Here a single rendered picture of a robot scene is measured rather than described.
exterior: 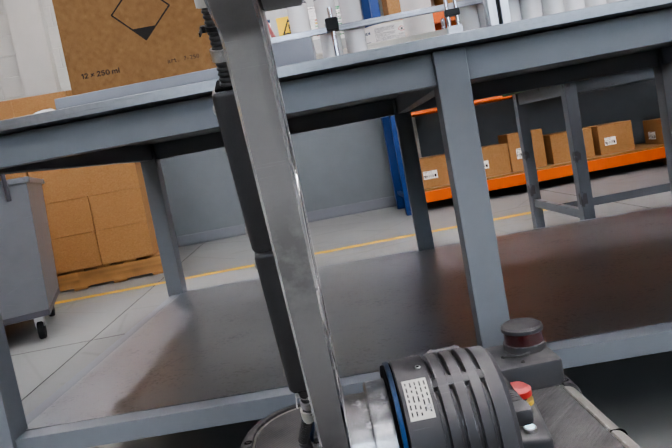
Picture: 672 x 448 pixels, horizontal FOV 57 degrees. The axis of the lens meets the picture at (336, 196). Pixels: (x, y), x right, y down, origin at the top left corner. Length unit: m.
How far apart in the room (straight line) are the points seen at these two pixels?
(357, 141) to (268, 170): 5.43
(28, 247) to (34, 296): 0.24
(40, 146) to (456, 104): 0.78
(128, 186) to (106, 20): 3.41
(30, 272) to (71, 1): 2.19
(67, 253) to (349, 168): 2.64
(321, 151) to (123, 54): 4.73
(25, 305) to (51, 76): 3.30
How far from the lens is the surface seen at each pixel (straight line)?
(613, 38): 1.25
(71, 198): 4.70
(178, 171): 6.01
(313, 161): 5.87
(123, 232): 4.64
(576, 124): 2.84
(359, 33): 1.57
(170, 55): 1.21
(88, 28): 1.26
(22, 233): 3.29
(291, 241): 0.50
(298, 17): 1.58
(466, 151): 1.15
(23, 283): 3.33
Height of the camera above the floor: 0.67
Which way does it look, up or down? 5 degrees down
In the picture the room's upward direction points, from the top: 11 degrees counter-clockwise
